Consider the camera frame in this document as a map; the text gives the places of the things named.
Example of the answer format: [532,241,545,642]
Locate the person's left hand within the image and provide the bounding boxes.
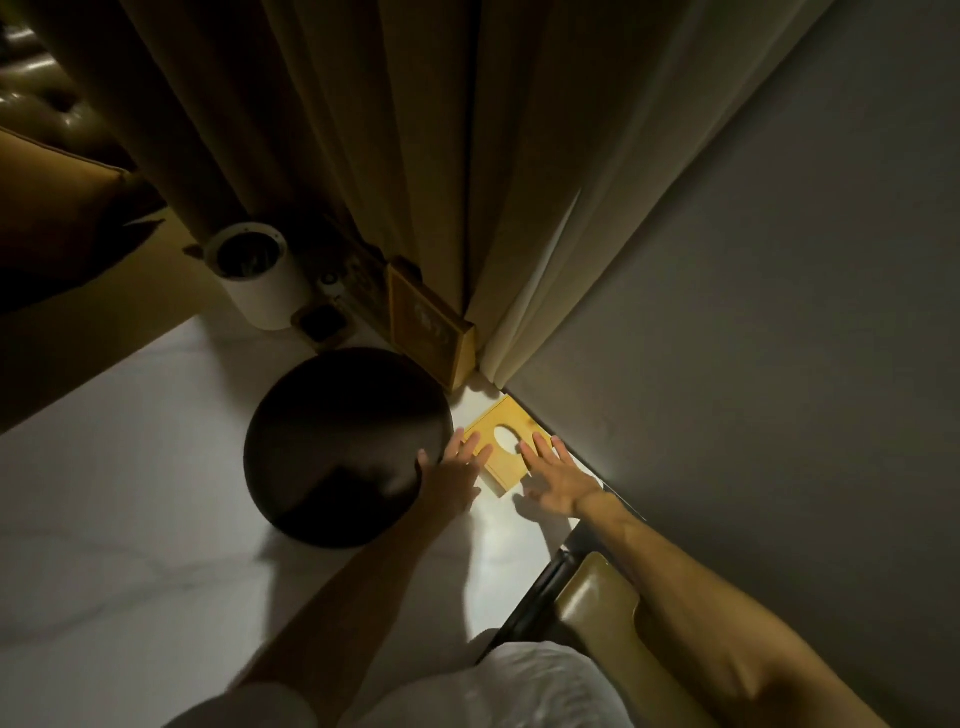
[414,429,495,520]

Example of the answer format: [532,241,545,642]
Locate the person's right hand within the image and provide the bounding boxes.
[516,432,606,520]

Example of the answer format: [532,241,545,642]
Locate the yellow wooden tissue box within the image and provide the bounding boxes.
[459,395,565,499]

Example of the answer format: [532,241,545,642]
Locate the person's left forearm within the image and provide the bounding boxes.
[231,501,481,728]

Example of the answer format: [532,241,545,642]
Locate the person's right forearm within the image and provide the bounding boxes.
[576,487,894,728]

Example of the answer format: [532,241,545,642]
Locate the wooden framed picture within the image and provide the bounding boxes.
[384,258,478,393]

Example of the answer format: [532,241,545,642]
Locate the dark framed picture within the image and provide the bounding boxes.
[313,231,393,331]

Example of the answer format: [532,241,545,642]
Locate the white shorts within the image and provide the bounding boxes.
[163,640,639,728]

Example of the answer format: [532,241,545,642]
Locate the white cylindrical waste bin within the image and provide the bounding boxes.
[201,221,316,333]

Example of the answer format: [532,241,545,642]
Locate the beige curtain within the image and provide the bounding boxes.
[30,0,837,391]

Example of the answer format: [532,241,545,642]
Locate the brown sofa cushion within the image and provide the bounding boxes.
[0,126,168,316]

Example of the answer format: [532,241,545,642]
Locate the tufted dark leather sofa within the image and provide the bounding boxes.
[0,0,132,170]

